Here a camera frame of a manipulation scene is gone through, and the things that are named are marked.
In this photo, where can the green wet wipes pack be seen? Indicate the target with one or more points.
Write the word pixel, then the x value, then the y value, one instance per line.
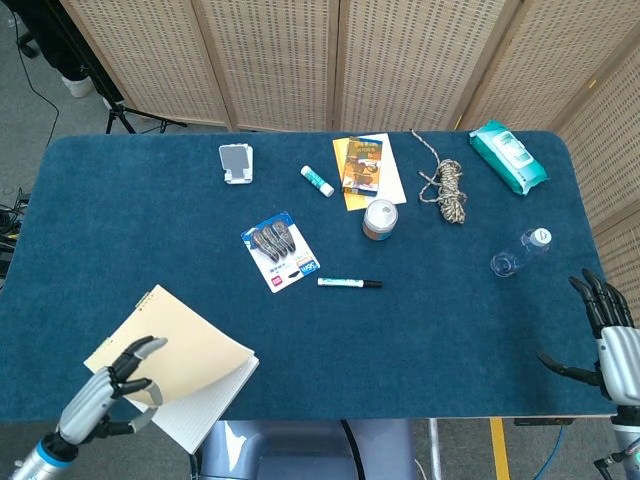
pixel 510 155

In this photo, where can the green white marker pen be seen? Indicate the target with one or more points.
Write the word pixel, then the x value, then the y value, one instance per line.
pixel 345 283

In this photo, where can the clear plastic water bottle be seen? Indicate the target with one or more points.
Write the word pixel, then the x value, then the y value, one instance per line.
pixel 537 239

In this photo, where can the clear jar with white lid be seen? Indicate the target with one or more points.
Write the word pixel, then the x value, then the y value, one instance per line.
pixel 380 220

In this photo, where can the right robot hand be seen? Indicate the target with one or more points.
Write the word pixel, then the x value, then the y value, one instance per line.
pixel 620 360

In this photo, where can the white green glue stick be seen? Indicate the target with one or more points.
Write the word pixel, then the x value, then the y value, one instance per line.
pixel 315 179

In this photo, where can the person in black trousers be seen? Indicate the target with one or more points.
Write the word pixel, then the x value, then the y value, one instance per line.
pixel 55 40

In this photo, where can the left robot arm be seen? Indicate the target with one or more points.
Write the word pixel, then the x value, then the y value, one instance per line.
pixel 40 457

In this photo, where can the yellow orange cardboard box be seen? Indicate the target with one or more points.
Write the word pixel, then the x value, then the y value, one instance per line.
pixel 362 165

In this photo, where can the black tripod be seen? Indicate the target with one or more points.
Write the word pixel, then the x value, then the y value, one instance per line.
pixel 117 107

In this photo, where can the white phone stand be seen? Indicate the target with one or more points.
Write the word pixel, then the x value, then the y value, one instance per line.
pixel 234 157

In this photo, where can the correction tape blister pack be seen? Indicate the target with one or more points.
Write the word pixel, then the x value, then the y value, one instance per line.
pixel 280 250

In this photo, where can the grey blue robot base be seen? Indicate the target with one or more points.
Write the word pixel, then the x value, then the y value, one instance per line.
pixel 300 450

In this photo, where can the white table leg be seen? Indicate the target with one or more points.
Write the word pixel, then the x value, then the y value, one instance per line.
pixel 434 445

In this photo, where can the yellow paper sheet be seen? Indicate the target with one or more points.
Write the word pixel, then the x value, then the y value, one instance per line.
pixel 340 160

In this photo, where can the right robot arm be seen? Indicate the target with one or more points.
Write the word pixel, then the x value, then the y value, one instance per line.
pixel 627 435

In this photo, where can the cream spiral notebook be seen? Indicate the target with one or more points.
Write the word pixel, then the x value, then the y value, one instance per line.
pixel 200 360

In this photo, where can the blue table cloth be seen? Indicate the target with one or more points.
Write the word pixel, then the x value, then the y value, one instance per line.
pixel 400 325

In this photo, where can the white paper sheet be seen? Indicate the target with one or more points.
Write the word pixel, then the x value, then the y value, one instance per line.
pixel 392 175

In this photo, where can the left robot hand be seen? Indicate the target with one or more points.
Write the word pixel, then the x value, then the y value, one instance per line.
pixel 92 400

